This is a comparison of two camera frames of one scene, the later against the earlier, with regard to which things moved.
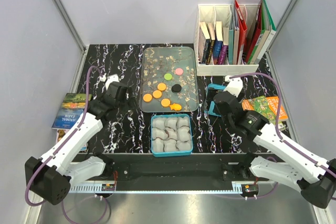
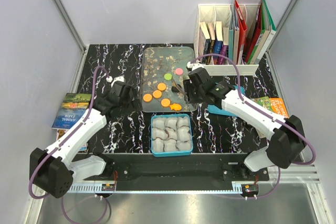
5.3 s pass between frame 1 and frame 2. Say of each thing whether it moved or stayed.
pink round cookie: stayed
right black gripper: moved
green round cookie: stayed
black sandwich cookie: stayed
